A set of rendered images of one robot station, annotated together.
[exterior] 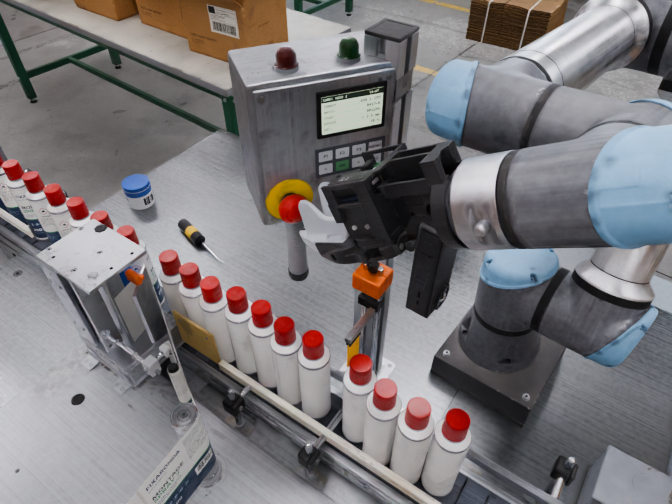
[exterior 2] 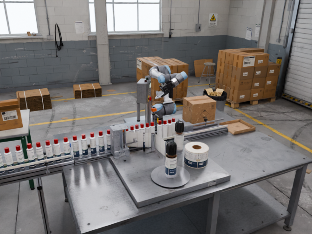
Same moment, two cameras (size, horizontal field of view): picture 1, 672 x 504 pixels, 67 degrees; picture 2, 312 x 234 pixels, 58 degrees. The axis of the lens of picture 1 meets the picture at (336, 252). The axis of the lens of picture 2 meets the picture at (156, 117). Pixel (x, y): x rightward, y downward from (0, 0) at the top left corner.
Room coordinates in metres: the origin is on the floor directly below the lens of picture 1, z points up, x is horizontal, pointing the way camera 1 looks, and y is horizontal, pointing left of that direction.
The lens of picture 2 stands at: (-0.80, 2.14, 2.16)
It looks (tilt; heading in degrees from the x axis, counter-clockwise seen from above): 22 degrees down; 300
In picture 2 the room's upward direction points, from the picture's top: 1 degrees clockwise
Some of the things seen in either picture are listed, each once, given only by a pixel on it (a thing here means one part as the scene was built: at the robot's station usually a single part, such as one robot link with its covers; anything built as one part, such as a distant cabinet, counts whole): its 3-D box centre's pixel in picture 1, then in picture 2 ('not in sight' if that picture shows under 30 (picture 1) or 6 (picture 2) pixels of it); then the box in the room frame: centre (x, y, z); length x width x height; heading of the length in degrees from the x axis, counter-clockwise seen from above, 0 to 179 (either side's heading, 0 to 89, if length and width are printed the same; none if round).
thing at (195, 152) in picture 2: not in sight; (196, 154); (-0.06, 0.17, 0.95); 0.20 x 0.20 x 0.14
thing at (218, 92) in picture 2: not in sight; (215, 97); (0.74, -2.73, 0.50); 0.42 x 0.41 x 0.28; 52
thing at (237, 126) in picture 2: not in sight; (237, 126); (-0.15, -0.83, 0.85); 0.30 x 0.26 x 0.04; 55
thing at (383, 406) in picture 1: (381, 423); (165, 130); (0.37, -0.07, 0.98); 0.05 x 0.05 x 0.20
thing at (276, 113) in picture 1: (314, 131); (144, 90); (0.55, 0.03, 1.38); 0.17 x 0.10 x 0.19; 110
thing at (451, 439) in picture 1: (446, 452); (173, 127); (0.33, -0.16, 0.98); 0.05 x 0.05 x 0.20
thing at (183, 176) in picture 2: not in sight; (170, 175); (0.03, 0.47, 0.89); 0.31 x 0.31 x 0.01
